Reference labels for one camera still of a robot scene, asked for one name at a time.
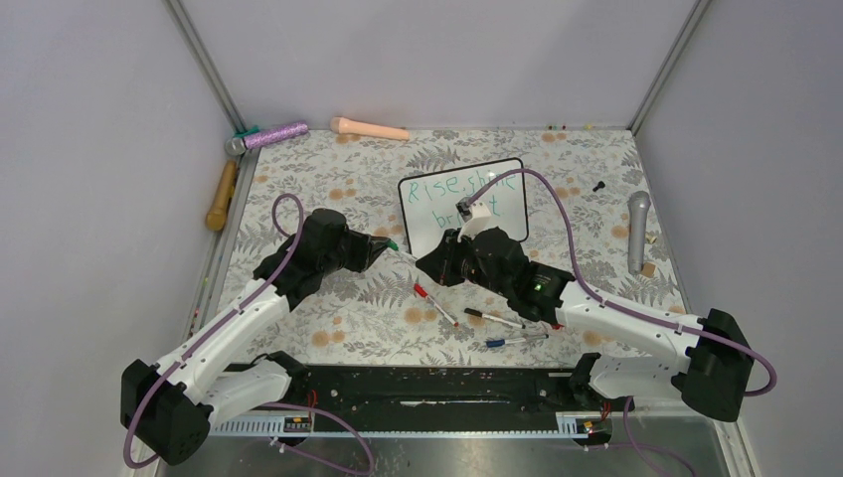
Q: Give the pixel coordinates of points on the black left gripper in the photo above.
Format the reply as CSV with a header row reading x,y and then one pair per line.
x,y
362,242

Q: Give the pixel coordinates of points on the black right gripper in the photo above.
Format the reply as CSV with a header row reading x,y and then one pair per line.
x,y
440,263

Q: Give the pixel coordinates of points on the white whiteboard black frame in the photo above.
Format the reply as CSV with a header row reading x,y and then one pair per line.
x,y
428,202

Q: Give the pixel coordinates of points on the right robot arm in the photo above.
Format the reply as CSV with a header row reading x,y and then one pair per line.
x,y
705,362

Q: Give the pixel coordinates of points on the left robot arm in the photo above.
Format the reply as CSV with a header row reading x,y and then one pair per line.
x,y
172,404

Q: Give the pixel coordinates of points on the red marker pen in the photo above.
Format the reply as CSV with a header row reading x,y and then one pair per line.
x,y
421,292

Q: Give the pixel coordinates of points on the black marker pen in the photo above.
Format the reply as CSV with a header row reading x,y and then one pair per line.
x,y
476,317

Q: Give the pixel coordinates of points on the blue marker pen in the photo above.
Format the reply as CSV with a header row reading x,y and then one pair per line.
x,y
502,342

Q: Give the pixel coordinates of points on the pink microphone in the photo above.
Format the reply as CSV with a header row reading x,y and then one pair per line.
x,y
343,125

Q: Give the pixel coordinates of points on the gold microphone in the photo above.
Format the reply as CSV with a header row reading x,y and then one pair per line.
x,y
217,216

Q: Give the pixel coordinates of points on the purple glitter microphone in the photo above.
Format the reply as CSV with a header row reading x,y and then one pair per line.
x,y
256,138

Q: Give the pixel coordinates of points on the small wooden cube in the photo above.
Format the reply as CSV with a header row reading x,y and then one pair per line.
x,y
648,269

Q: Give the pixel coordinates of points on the silver microphone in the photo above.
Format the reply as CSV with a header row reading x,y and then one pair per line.
x,y
638,205

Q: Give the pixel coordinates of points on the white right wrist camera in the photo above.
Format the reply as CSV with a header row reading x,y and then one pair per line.
x,y
475,217

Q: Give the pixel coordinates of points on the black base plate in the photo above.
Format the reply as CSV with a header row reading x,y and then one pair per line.
x,y
429,400

